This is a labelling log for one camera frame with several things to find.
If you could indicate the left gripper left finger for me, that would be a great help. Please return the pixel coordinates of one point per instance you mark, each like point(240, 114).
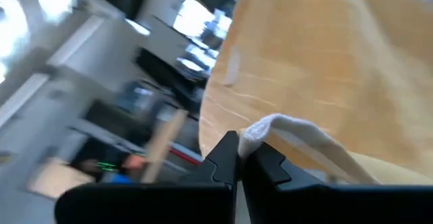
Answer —
point(223, 163)

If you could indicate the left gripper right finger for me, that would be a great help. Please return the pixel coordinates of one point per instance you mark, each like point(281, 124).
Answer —
point(267, 170)

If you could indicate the light wooden desk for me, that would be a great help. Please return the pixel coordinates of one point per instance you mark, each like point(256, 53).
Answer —
point(162, 146)

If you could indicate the orange object on desk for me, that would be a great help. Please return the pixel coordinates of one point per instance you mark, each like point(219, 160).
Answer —
point(135, 161)

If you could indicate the blue object on desk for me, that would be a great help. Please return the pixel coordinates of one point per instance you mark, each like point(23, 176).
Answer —
point(119, 178)

